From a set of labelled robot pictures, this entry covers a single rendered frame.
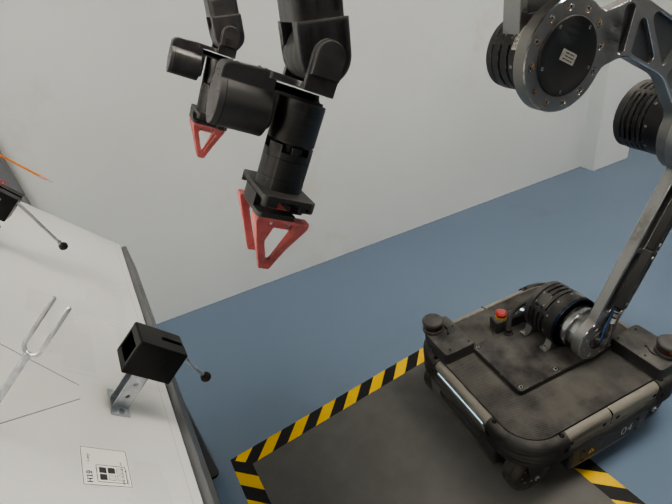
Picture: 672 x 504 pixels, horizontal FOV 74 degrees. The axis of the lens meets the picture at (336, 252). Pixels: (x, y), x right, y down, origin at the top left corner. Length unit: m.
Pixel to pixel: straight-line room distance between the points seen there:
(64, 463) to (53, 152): 1.66
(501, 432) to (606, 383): 0.35
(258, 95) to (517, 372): 1.17
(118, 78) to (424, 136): 1.46
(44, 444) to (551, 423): 1.17
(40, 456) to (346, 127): 1.96
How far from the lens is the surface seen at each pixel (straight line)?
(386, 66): 2.31
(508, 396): 1.43
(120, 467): 0.56
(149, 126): 2.05
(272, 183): 0.53
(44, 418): 0.57
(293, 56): 0.53
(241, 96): 0.50
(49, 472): 0.52
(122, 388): 0.64
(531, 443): 1.35
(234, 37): 0.98
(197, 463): 0.62
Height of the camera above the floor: 1.34
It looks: 32 degrees down
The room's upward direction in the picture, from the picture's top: 11 degrees counter-clockwise
